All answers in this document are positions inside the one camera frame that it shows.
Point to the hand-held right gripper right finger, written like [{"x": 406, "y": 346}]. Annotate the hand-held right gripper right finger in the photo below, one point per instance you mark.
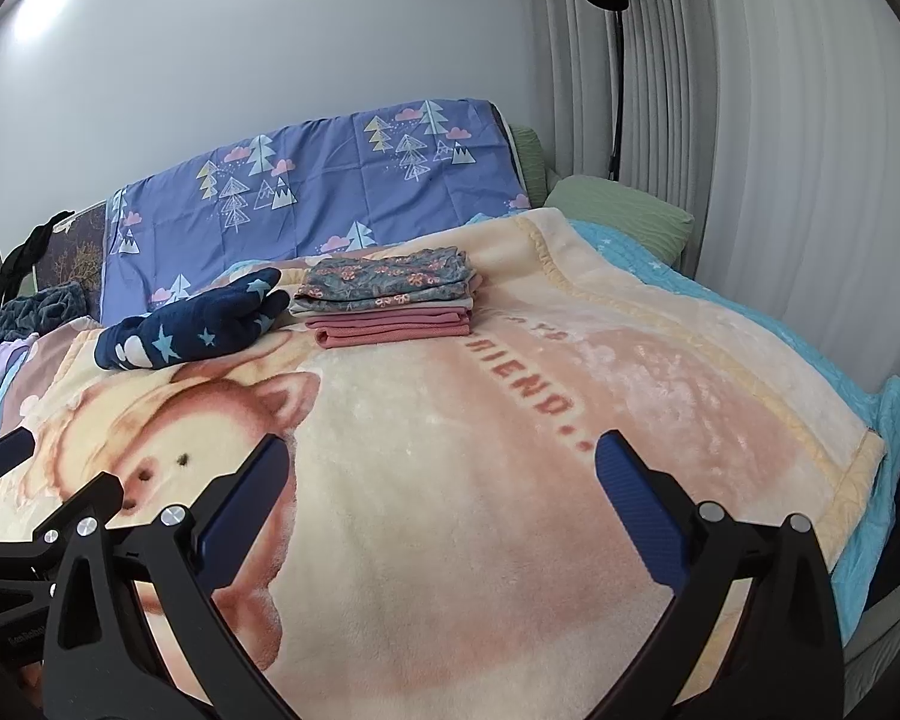
[{"x": 637, "y": 502}]

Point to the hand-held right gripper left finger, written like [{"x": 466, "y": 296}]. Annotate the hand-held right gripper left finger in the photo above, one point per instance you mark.
[{"x": 246, "y": 499}]

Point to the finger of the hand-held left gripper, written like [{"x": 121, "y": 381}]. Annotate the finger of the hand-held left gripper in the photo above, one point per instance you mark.
[
  {"x": 60, "y": 514},
  {"x": 0, "y": 450}
]

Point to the teal floral shirt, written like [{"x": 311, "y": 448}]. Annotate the teal floral shirt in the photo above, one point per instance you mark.
[{"x": 390, "y": 277}]

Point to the dark teal fleece blanket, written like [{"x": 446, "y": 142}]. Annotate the dark teal fleece blanket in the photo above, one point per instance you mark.
[{"x": 37, "y": 311}]

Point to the cream printed plush blanket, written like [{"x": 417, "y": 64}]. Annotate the cream printed plush blanket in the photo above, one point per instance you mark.
[{"x": 457, "y": 502}]

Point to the navy star-print garment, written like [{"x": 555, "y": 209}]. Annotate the navy star-print garment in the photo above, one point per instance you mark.
[{"x": 195, "y": 322}]

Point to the grey folded cloth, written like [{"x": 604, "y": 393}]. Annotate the grey folded cloth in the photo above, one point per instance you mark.
[{"x": 307, "y": 307}]

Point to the black cloth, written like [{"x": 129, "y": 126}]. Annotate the black cloth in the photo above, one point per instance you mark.
[{"x": 34, "y": 247}]

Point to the dark tree picture panel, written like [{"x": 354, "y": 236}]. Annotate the dark tree picture panel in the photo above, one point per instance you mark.
[{"x": 79, "y": 247}]

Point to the salmon folded cloth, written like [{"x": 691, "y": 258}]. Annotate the salmon folded cloth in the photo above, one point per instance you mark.
[{"x": 390, "y": 336}]

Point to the light blue quilt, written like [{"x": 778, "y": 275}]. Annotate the light blue quilt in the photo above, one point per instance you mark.
[{"x": 795, "y": 345}]

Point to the green pillow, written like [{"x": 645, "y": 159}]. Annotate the green pillow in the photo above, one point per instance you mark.
[{"x": 622, "y": 217}]

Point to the purple tree-print sheet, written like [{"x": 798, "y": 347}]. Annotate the purple tree-print sheet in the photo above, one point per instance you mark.
[{"x": 307, "y": 187}]

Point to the green padded headboard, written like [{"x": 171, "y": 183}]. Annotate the green padded headboard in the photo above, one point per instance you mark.
[{"x": 529, "y": 161}]

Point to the white pleated curtain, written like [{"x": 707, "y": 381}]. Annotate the white pleated curtain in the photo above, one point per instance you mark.
[{"x": 757, "y": 127}]

